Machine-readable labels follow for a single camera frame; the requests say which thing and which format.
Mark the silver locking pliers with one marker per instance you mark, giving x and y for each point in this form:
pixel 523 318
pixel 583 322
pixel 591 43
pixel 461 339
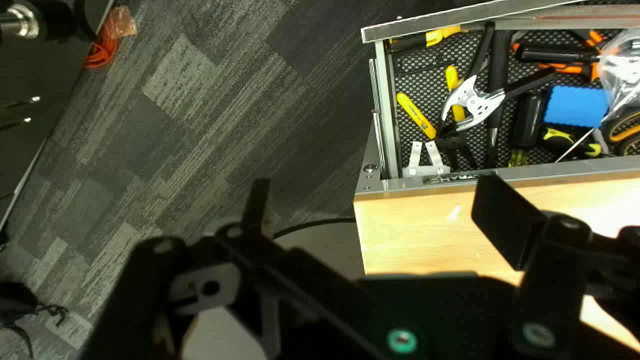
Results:
pixel 473 100

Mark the black block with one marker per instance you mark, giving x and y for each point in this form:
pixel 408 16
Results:
pixel 528 121

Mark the orange black screwdriver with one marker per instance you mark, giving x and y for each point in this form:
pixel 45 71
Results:
pixel 553 56

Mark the yellow black hand tool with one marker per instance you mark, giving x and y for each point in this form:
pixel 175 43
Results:
pixel 440 36

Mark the clear plastic bag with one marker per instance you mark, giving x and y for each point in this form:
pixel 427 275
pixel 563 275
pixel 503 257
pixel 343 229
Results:
pixel 621 66

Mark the black floor item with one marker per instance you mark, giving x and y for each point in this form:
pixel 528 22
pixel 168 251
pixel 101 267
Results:
pixel 20 310

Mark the grey metal tool drawer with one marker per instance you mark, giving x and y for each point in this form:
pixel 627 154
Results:
pixel 433 22

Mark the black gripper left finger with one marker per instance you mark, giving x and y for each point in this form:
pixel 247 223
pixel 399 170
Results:
pixel 256 210

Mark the white metal bracket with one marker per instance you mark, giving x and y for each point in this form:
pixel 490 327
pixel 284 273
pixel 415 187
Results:
pixel 427 160

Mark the wooden top metal workbench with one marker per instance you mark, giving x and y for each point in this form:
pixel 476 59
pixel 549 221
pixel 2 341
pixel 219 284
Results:
pixel 427 232

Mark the black furniture with metal knob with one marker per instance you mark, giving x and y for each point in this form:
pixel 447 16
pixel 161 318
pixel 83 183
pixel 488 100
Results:
pixel 41 86

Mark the blue rectangular box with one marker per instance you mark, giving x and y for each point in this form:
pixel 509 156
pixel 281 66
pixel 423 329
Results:
pixel 575 107

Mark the orange object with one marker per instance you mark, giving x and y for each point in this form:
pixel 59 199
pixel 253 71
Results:
pixel 110 36

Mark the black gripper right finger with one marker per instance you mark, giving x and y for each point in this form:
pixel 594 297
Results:
pixel 509 216

